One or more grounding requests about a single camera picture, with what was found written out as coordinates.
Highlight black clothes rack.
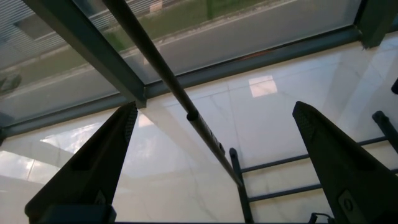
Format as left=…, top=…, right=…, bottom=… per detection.
left=102, top=0, right=398, bottom=223

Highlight black cable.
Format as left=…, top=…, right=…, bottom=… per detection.
left=307, top=212, right=335, bottom=224

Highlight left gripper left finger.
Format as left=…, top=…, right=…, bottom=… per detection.
left=24, top=101, right=139, bottom=223

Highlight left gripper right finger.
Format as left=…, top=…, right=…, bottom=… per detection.
left=291, top=101, right=398, bottom=224

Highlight window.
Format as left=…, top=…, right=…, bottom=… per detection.
left=0, top=0, right=398, bottom=139

